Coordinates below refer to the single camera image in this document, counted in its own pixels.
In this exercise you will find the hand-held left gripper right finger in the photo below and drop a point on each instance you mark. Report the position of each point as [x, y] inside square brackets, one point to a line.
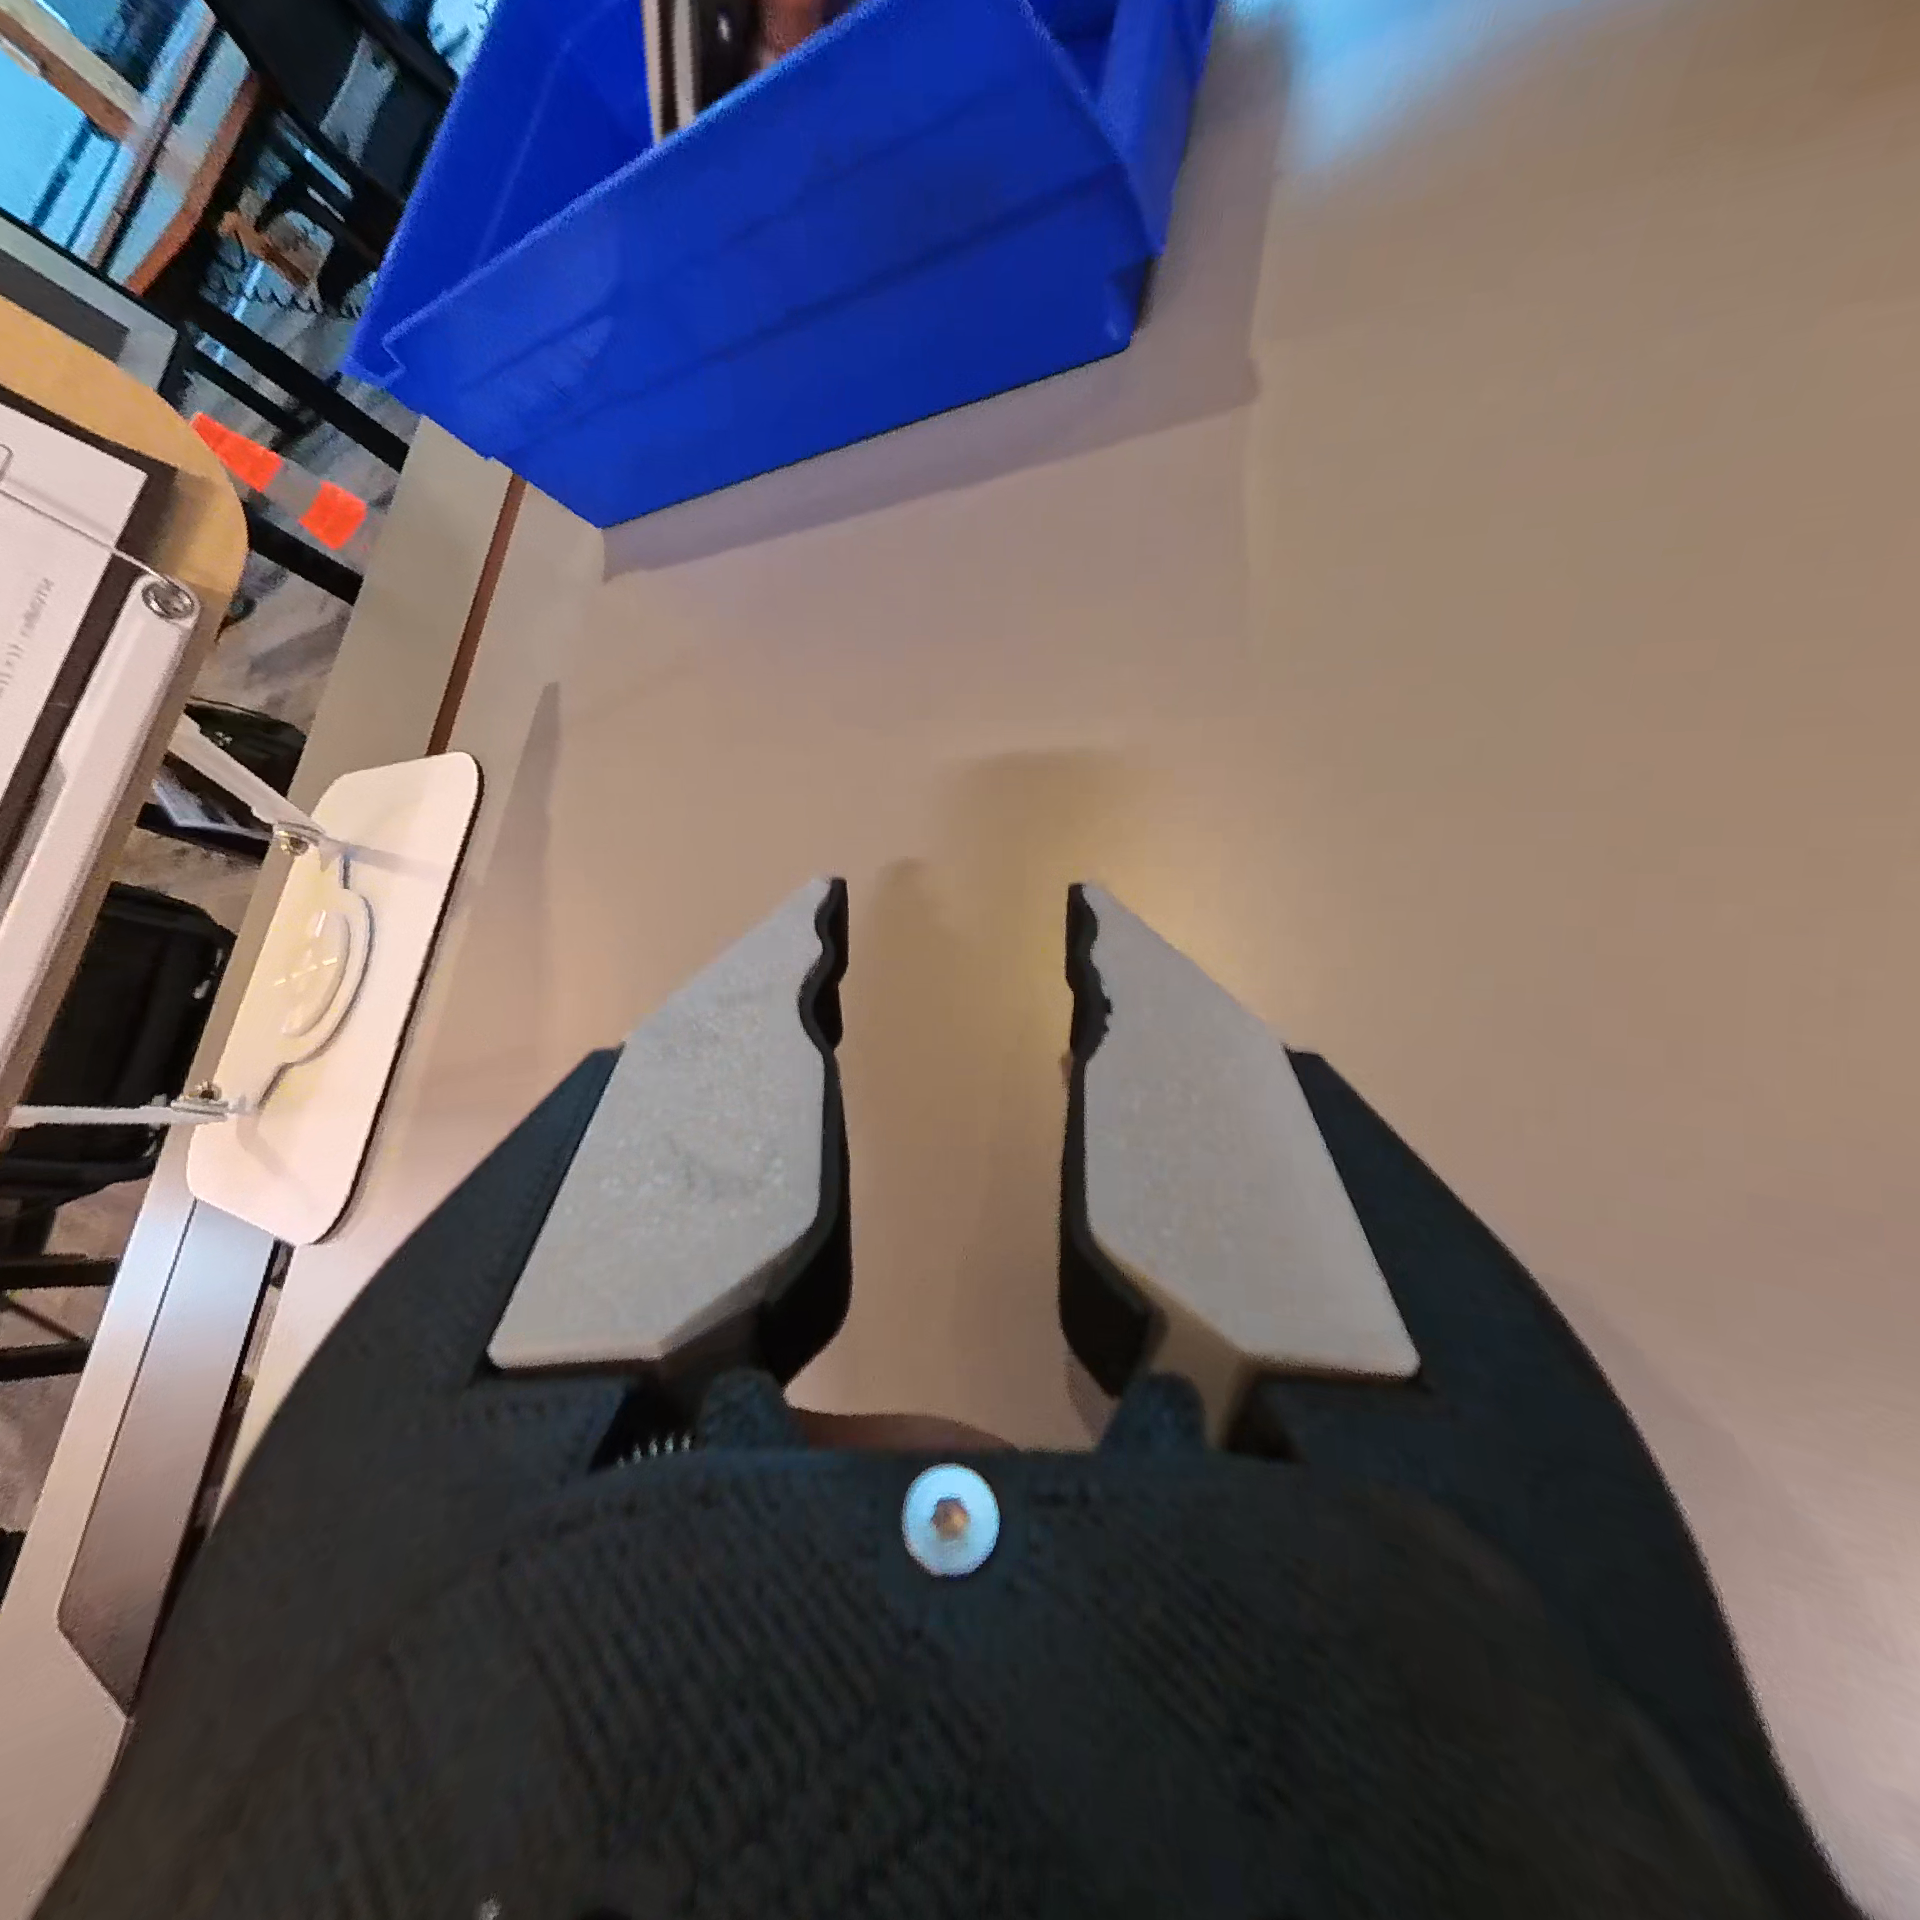
[1230, 1184]

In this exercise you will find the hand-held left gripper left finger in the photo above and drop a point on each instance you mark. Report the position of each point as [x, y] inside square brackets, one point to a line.
[676, 1171]

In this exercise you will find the blue plastic bin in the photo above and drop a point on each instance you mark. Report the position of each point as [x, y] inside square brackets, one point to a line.
[841, 271]

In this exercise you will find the grey desk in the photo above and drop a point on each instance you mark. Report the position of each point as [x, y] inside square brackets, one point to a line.
[1500, 749]

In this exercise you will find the white mounting plate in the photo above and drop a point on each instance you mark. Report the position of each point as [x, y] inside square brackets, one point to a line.
[382, 961]

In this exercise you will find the black bag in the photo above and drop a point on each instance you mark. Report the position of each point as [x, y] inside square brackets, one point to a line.
[119, 1019]

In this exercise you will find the orange tag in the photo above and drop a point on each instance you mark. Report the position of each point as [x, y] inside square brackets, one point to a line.
[236, 450]
[333, 513]

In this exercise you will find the printed instruction sheet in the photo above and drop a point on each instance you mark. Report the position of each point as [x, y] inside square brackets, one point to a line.
[38, 629]

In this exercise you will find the black metal rack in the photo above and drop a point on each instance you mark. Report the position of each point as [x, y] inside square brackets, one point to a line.
[301, 149]

